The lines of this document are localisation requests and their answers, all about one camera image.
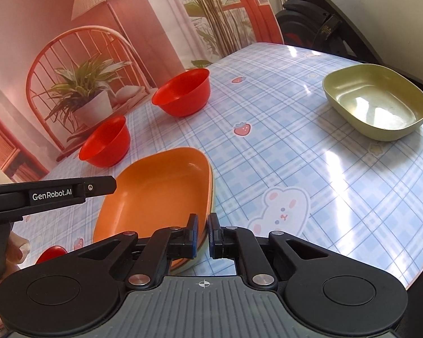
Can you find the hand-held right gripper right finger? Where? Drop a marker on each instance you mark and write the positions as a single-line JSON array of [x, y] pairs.
[[213, 236]]

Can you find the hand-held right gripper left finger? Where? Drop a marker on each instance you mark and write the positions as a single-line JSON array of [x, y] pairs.
[[194, 234]]

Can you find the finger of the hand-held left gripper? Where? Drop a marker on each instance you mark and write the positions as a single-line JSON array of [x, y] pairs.
[[100, 186]]

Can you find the red plastic bowl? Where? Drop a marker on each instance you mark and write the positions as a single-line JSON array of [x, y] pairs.
[[105, 144], [51, 253], [183, 91]]

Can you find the orange plate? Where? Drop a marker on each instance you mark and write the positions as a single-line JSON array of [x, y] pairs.
[[155, 197]]

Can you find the green deep plate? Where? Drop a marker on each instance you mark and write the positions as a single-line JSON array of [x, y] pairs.
[[373, 109]]

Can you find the person's left hand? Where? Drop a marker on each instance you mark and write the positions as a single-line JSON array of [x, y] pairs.
[[19, 250]]

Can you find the blue plaid tablecloth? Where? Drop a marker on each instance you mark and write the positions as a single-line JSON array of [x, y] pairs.
[[285, 130]]

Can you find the black exercise bike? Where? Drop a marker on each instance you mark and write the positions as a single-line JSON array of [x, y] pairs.
[[303, 17]]

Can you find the wall poster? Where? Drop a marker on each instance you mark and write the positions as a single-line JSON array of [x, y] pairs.
[[21, 24]]

